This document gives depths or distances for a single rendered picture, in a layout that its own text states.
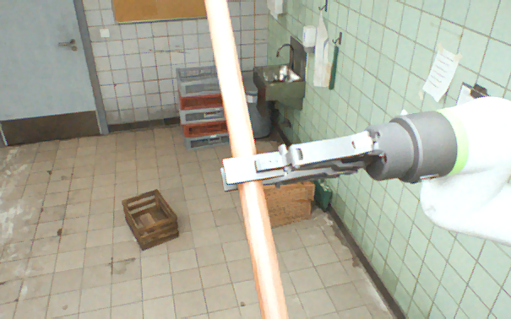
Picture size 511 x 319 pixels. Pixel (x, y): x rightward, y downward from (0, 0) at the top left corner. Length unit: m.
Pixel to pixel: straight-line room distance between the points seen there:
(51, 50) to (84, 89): 0.49
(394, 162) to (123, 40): 4.16
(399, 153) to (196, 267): 2.66
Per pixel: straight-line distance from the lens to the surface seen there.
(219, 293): 2.95
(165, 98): 4.80
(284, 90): 3.70
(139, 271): 3.17
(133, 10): 4.49
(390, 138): 0.55
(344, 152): 0.50
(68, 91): 4.77
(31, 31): 4.63
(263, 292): 0.50
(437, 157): 0.58
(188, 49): 4.64
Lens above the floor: 2.25
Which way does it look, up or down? 32 degrees down
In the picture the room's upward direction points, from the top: straight up
